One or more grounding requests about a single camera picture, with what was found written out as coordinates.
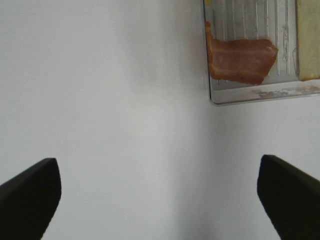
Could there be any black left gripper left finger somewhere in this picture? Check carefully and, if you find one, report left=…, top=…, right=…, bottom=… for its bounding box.
left=0, top=158, right=62, bottom=240

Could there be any pink bacon strip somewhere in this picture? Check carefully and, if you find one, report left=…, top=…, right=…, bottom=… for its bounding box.
left=205, top=21, right=278, bottom=85

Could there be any white bread slice left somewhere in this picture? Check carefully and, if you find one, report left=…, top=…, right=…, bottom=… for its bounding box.
left=296, top=0, right=320, bottom=82

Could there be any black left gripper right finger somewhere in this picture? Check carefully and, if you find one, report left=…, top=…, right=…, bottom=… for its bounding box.
left=257, top=154, right=320, bottom=240

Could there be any clear left plastic container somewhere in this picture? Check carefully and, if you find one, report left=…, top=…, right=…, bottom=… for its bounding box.
left=203, top=0, right=320, bottom=105

